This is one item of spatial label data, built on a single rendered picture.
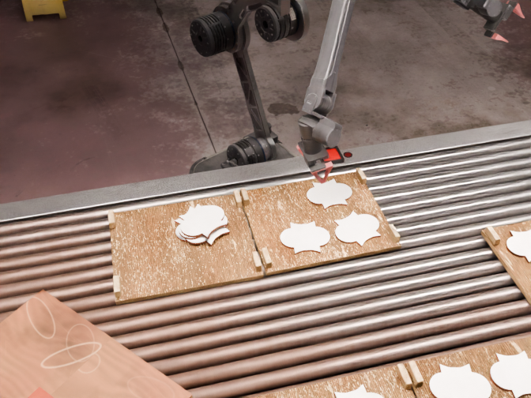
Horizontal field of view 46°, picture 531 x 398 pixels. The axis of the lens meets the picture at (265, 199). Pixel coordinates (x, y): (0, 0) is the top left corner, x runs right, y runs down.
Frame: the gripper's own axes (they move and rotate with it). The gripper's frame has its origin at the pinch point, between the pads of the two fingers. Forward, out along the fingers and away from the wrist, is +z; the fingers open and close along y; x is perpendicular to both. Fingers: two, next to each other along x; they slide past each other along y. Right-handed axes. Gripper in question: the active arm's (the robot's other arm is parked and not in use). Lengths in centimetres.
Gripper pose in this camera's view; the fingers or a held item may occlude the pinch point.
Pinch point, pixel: (317, 171)
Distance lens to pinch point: 191.4
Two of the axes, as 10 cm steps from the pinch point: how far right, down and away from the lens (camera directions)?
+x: -9.4, 3.3, -0.8
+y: -2.8, -6.2, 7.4
